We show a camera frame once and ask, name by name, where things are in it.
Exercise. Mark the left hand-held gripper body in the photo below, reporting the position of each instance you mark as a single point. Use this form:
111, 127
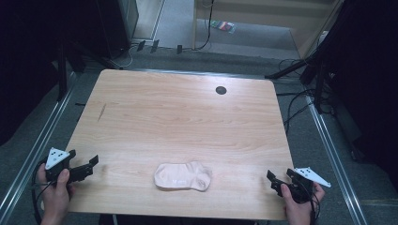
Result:
55, 157

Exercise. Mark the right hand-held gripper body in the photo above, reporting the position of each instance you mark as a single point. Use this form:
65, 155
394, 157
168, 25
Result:
309, 175

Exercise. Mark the person's right hand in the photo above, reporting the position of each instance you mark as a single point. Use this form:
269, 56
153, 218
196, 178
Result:
298, 214

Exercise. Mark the person's left hand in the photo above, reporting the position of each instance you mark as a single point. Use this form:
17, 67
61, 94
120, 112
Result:
56, 200

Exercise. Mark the black metal stand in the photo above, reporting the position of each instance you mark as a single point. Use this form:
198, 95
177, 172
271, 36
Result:
62, 75

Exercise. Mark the black round table grommet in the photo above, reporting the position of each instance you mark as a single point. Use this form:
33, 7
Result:
221, 90

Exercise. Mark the black tripod stand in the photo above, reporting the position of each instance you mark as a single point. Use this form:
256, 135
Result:
317, 62

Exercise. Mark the dark cabinet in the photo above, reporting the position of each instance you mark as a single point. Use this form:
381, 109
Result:
117, 28

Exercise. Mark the colourful packet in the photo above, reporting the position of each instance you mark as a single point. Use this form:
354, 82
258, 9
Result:
223, 26

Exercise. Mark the metal floor rail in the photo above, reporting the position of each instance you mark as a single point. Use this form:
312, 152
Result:
334, 162
34, 153

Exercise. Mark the light wooden frame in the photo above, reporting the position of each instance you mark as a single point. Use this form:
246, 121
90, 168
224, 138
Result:
250, 9

